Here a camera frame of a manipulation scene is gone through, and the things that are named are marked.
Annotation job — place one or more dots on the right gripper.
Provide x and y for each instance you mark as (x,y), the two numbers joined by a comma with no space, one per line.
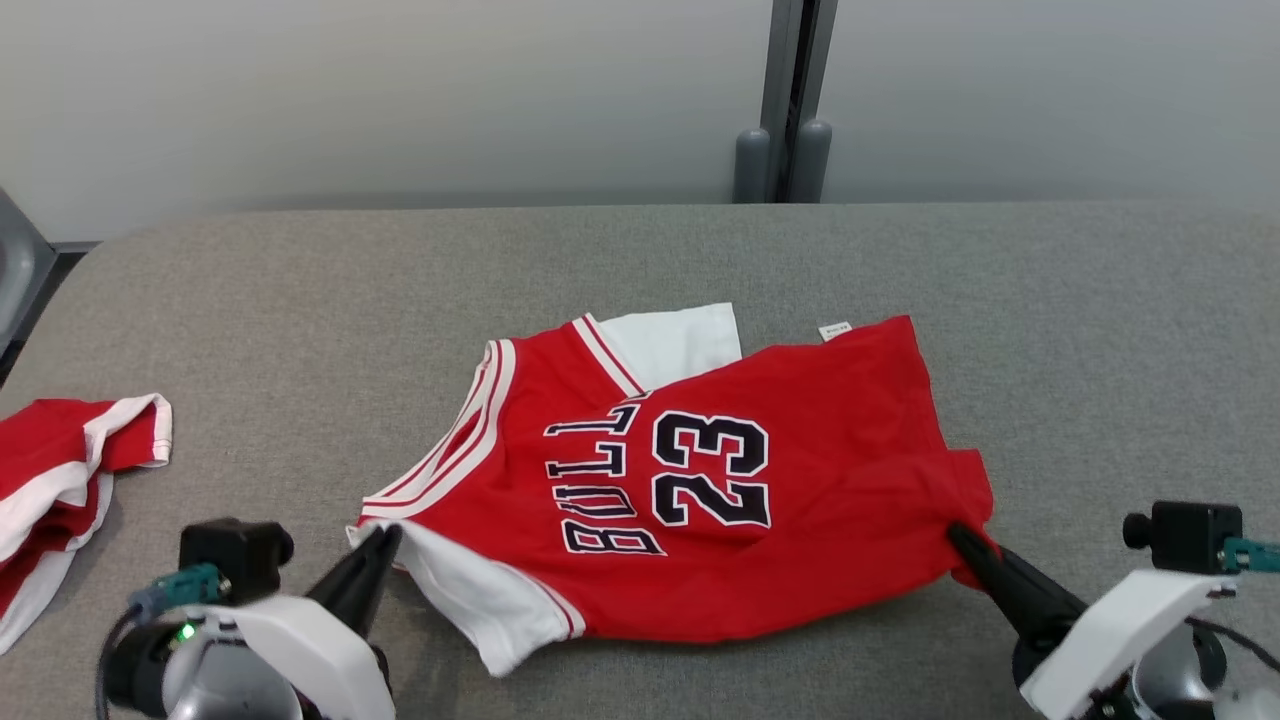
(1120,630)

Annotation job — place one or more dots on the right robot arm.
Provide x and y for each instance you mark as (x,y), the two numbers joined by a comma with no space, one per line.
(1180,680)

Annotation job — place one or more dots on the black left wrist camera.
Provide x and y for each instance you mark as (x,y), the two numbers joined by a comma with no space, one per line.
(235,555)

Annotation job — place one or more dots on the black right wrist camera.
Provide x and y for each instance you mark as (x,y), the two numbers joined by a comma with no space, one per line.
(1190,535)

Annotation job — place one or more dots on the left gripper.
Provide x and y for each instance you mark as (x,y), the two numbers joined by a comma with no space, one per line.
(320,650)

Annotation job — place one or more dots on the red white striped shorts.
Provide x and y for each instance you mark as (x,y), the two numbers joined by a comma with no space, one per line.
(50,450)

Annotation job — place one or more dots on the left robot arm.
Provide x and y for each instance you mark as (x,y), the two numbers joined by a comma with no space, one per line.
(210,690)

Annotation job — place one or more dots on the red Bulls 23 jersey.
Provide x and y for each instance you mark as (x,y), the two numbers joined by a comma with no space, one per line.
(820,480)

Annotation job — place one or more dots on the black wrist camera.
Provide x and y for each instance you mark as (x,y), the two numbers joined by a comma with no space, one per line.
(1190,535)
(235,555)

